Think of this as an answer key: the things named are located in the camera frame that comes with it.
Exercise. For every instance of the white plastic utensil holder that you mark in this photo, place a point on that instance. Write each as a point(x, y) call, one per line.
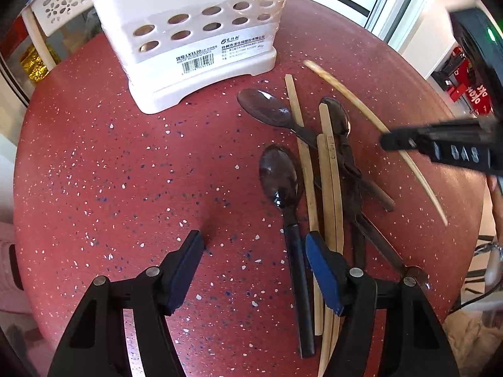
point(169, 49)

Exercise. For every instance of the bamboo chopstick short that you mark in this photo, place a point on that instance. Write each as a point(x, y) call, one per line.
point(327, 193)

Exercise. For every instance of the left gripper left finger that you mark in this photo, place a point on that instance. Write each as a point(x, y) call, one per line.
point(94, 342)

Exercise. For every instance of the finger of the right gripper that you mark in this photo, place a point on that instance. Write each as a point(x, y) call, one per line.
point(472, 143)

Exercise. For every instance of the dark translucent spoon black handle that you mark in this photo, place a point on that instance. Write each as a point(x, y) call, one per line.
point(282, 182)

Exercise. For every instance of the patterned bamboo chopstick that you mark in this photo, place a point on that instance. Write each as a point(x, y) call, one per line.
point(373, 119)

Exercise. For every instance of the plain bamboo chopstick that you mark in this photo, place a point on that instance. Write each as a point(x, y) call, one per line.
point(309, 187)

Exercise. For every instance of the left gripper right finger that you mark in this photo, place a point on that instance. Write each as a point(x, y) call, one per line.
point(414, 341)

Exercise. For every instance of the cream floral plastic basket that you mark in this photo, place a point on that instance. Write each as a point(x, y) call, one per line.
point(43, 17)

